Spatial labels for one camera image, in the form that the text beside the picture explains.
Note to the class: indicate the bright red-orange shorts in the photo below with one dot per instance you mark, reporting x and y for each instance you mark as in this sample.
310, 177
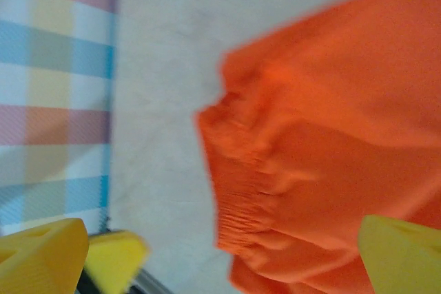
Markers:
327, 135

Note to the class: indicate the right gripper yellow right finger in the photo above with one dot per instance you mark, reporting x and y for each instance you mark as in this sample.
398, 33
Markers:
403, 259

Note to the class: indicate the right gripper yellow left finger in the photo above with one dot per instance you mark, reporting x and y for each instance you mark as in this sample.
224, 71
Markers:
38, 259

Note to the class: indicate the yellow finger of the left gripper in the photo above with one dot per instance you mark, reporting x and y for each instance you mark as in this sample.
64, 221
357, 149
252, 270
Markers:
115, 259

